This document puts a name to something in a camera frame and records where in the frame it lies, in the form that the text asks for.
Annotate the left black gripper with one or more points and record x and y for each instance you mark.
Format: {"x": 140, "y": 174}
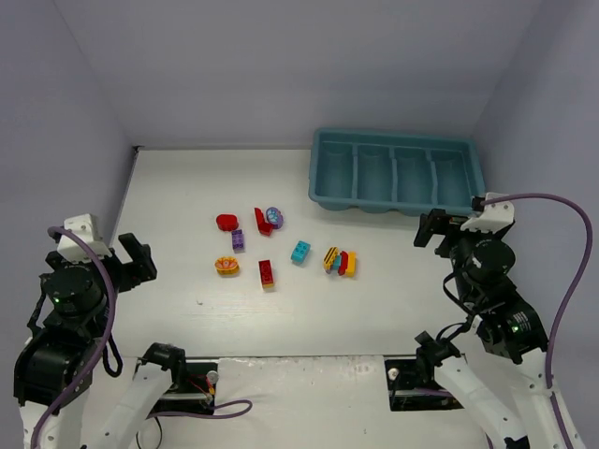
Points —
{"x": 129, "y": 265}

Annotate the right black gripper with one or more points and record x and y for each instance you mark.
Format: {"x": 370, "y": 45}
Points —
{"x": 440, "y": 234}

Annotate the yellow flower lego brick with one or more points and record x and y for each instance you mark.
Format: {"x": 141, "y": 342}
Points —
{"x": 227, "y": 266}

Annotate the red rounded lego brick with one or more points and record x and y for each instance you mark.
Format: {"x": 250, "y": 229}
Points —
{"x": 227, "y": 222}

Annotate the purple rectangular lego brick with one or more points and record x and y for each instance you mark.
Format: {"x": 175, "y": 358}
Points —
{"x": 238, "y": 241}

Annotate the red yellow teal lego stack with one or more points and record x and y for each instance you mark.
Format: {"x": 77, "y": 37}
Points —
{"x": 266, "y": 274}

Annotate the red angled lego piece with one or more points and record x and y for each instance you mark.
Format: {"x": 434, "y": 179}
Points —
{"x": 263, "y": 225}

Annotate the teal rectangular lego brick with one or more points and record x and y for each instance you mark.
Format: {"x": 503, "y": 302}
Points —
{"x": 300, "y": 252}

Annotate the purple flower lego brick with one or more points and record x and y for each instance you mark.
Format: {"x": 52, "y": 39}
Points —
{"x": 274, "y": 217}

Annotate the yellow striped lego brick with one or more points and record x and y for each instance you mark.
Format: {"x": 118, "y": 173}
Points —
{"x": 330, "y": 258}

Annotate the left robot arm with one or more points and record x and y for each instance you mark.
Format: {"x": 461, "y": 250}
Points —
{"x": 54, "y": 371}

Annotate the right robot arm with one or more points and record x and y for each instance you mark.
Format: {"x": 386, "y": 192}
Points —
{"x": 508, "y": 327}

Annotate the teal four-compartment tray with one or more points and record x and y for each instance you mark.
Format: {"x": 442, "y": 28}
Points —
{"x": 378, "y": 171}

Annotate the multicolor lego stack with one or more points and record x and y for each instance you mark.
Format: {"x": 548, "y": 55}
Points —
{"x": 345, "y": 264}

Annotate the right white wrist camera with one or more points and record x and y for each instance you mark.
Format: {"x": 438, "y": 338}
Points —
{"x": 491, "y": 214}

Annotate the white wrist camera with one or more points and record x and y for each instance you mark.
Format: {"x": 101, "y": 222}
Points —
{"x": 491, "y": 214}
{"x": 85, "y": 227}

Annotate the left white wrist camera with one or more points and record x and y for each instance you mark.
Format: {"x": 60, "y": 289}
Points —
{"x": 85, "y": 227}

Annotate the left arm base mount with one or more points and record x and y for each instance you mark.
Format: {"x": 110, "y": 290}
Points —
{"x": 196, "y": 390}

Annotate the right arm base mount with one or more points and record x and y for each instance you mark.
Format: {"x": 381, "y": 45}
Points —
{"x": 410, "y": 391}

